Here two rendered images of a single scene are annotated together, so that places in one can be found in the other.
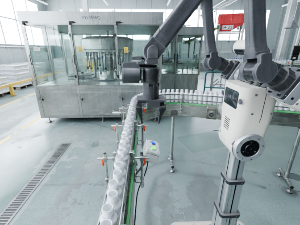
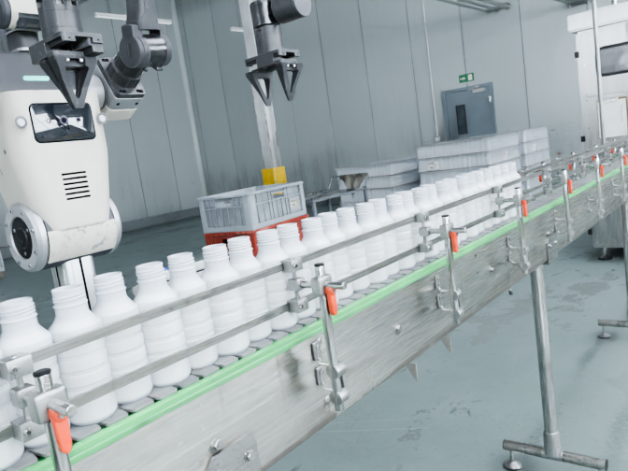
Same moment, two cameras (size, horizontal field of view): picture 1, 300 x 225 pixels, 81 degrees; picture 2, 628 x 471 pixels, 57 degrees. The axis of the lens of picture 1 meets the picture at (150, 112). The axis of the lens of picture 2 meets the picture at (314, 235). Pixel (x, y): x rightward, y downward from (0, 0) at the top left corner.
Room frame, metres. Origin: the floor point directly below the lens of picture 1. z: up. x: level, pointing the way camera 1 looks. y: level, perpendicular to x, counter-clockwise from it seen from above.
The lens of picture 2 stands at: (1.53, 0.85, 1.28)
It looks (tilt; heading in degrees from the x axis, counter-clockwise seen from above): 8 degrees down; 221
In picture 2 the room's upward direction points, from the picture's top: 8 degrees counter-clockwise
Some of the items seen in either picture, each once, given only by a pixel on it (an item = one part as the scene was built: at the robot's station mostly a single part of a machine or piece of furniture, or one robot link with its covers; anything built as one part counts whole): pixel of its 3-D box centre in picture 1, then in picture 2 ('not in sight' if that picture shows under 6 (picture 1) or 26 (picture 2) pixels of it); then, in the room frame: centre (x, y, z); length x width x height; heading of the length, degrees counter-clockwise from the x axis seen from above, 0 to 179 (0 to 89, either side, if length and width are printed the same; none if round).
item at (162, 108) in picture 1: (155, 111); (269, 82); (0.61, -0.02, 1.44); 0.07 x 0.07 x 0.09; 1
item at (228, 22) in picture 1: (225, 56); not in sight; (7.06, -2.90, 1.40); 0.92 x 0.72 x 2.80; 74
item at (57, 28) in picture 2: not in sight; (62, 28); (1.07, 0.01, 1.51); 0.10 x 0.07 x 0.07; 92
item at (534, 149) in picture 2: not in sight; (507, 169); (-7.45, -2.81, 0.59); 1.25 x 1.03 x 1.17; 3
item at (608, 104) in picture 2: not in sight; (612, 117); (-3.81, -0.41, 1.22); 0.23 x 0.03 x 0.32; 92
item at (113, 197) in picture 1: (114, 210); (381, 236); (0.50, 0.13, 1.08); 0.06 x 0.06 x 0.17
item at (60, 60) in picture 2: not in sight; (67, 78); (1.07, 0.00, 1.44); 0.07 x 0.07 x 0.09; 2
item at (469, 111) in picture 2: not in sight; (472, 141); (-9.17, -4.17, 1.05); 1.00 x 0.10 x 2.10; 92
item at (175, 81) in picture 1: (172, 64); not in sight; (6.63, -0.80, 1.15); 1.63 x 1.62 x 2.30; 2
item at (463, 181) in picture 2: not in sight; (464, 206); (0.09, 0.13, 1.08); 0.06 x 0.06 x 0.17
